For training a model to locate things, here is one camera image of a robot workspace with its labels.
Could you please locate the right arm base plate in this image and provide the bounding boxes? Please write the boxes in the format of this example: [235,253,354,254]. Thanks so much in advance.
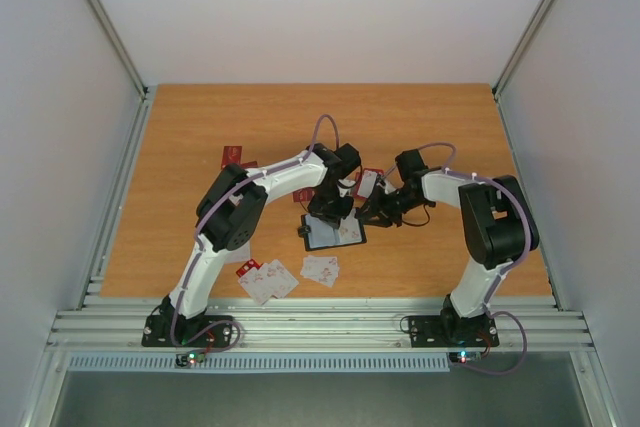
[407,315,500,349]

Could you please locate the left frame post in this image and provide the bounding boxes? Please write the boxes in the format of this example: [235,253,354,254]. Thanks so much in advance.
[85,0,149,100]

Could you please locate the right frame post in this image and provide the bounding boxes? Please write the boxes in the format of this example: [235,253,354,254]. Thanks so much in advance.
[492,0,557,102]

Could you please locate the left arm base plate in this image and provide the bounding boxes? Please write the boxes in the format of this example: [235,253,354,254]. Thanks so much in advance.
[141,314,237,350]

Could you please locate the aluminium table edge rail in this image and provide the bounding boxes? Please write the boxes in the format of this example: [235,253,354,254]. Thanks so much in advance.
[46,295,594,352]

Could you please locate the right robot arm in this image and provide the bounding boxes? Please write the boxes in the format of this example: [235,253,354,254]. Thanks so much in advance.
[356,149,540,348]

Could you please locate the grey slotted cable duct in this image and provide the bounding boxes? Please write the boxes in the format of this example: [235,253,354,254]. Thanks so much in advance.
[67,352,449,374]

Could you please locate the frame post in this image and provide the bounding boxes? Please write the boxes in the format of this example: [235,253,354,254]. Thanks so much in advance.
[85,0,149,100]
[492,0,557,102]

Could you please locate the red card far left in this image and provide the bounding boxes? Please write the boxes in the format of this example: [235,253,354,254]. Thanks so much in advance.
[221,145,242,168]

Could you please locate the red card under pile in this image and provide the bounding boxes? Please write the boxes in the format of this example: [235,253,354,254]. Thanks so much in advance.
[236,259,262,278]

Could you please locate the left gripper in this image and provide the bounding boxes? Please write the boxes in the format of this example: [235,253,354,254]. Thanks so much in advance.
[308,185,356,229]

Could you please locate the white floral cards near holder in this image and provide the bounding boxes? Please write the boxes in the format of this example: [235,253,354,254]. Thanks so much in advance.
[300,256,340,288]

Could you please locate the red card with white card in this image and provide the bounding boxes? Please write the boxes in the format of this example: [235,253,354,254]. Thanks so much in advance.
[354,168,384,199]

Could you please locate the left controller board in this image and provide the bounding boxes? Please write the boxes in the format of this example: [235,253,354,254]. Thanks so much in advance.
[175,351,208,368]

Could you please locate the white floral card pile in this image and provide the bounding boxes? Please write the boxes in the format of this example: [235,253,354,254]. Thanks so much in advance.
[238,260,299,305]

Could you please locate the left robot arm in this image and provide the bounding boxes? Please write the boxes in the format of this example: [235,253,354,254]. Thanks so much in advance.
[158,143,361,345]

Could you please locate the right controller board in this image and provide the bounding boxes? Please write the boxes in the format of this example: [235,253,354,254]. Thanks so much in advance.
[448,350,489,365]

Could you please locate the black leather card holder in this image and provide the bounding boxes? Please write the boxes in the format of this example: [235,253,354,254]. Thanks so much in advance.
[297,209,367,252]

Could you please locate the red card centre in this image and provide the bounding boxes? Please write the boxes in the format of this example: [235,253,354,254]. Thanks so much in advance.
[292,188,314,203]

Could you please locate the controller board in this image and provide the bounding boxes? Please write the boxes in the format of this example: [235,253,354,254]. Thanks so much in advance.
[448,350,489,365]
[175,351,208,368]

